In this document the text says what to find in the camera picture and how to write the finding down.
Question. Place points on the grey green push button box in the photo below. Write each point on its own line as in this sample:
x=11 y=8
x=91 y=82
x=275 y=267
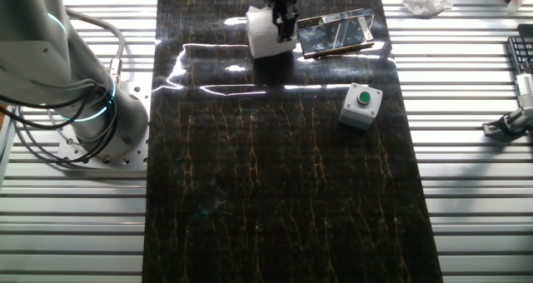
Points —
x=356 y=114

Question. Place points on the silver ribbed exterior camera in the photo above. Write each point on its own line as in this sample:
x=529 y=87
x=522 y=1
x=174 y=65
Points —
x=525 y=87

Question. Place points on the white toilet paper roll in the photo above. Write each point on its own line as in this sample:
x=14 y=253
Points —
x=260 y=37

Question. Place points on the camera mount clamp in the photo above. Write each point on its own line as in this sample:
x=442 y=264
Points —
x=510 y=125

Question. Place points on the black marble pattern mat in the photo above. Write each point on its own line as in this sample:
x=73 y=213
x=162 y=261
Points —
x=270 y=170

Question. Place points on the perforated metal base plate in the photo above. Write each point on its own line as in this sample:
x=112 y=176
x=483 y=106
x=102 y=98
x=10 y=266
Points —
x=137 y=158

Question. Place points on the black keyboard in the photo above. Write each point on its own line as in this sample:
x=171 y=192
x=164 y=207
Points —
x=520 y=50

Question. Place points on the crumpled white tissue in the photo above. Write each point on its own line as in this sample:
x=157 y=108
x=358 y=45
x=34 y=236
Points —
x=429 y=5

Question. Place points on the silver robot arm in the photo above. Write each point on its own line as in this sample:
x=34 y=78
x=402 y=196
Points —
x=33 y=33

